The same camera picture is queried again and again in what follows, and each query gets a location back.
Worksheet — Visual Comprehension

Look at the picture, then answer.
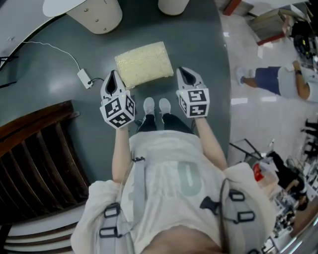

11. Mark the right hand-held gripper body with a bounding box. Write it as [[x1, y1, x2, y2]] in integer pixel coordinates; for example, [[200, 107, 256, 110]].
[[175, 87, 211, 119]]

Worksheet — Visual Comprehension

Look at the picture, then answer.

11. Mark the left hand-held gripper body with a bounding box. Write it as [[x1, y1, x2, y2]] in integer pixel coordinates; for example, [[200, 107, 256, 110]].
[[99, 89, 136, 130]]

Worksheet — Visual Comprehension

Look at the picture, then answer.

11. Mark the cream fuzzy stool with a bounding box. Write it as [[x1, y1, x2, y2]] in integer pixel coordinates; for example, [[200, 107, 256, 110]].
[[114, 41, 174, 90]]

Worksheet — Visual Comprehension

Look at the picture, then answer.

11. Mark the person's right forearm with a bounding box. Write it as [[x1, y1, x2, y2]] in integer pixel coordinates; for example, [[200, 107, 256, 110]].
[[194, 116, 229, 172]]

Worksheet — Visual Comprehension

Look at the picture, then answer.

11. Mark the person's left forearm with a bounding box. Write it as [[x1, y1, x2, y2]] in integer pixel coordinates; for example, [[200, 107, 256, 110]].
[[111, 125, 133, 185]]

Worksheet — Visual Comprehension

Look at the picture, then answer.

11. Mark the white power strip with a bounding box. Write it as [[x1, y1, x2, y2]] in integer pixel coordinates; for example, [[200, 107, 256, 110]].
[[77, 68, 94, 90]]

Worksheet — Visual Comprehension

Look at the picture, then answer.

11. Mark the person's right black trouser leg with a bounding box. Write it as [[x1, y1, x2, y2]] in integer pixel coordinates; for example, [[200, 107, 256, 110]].
[[162, 113, 196, 135]]

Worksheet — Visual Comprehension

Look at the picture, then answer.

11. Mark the person's black trouser leg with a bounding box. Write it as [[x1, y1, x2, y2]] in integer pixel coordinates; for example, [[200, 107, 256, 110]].
[[162, 113, 196, 135], [136, 114, 158, 133]]

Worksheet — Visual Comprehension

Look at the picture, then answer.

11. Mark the person's right grey shoe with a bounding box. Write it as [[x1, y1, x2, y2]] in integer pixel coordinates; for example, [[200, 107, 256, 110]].
[[159, 97, 172, 116]]

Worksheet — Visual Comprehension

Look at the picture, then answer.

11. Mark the person's grey shoe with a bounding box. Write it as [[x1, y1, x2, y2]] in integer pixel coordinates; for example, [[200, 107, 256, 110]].
[[143, 97, 156, 116], [159, 97, 172, 116]]

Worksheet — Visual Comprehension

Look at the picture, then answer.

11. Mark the person's left grey shoe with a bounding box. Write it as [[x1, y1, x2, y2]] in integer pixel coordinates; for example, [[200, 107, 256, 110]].
[[143, 97, 156, 116]]

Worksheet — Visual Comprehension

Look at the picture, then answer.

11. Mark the person's left black trouser leg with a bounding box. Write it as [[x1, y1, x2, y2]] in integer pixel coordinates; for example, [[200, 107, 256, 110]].
[[136, 114, 158, 133]]

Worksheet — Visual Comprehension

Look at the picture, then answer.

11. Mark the person's white shirt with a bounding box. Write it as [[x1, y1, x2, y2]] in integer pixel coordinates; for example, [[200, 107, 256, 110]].
[[70, 129, 277, 254]]

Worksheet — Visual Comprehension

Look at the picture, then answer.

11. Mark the red metal beam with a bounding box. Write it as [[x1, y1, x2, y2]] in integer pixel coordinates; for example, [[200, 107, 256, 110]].
[[256, 32, 287, 47]]

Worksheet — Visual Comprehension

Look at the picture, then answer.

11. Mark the cardboard box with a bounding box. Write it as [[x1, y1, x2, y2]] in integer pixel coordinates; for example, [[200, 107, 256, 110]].
[[248, 8, 294, 41]]

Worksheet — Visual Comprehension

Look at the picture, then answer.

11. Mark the red packet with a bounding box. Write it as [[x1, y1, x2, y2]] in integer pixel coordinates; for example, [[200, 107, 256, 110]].
[[252, 163, 265, 182]]

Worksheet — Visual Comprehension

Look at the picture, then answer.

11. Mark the black metal stand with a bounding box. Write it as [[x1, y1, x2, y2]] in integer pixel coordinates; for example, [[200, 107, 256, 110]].
[[0, 55, 19, 89]]

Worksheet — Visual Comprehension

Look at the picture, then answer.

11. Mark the black bag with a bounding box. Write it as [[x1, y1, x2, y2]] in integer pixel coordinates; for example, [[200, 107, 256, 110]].
[[291, 20, 318, 60]]

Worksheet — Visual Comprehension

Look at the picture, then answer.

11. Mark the white power cable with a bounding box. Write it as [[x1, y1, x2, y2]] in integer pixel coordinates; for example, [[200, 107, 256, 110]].
[[21, 40, 81, 72]]

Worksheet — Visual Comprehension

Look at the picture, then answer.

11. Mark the black metal rack frame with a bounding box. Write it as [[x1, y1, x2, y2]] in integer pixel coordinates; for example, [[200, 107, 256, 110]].
[[229, 138, 264, 165]]

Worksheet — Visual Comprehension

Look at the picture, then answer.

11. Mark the left grey backpack strap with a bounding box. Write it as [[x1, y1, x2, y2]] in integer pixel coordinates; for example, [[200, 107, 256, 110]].
[[98, 156, 148, 254]]

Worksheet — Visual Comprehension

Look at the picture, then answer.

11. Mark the grey backpack strap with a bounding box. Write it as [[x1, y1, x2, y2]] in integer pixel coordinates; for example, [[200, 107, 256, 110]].
[[199, 177, 257, 250], [98, 156, 148, 254]]

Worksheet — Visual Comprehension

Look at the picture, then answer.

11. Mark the dark wooden slatted frame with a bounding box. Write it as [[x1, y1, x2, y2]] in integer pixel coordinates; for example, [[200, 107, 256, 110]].
[[0, 99, 91, 222]]

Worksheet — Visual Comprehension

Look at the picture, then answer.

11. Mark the right grey backpack strap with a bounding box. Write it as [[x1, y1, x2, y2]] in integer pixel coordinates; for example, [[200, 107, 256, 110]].
[[199, 177, 257, 250]]

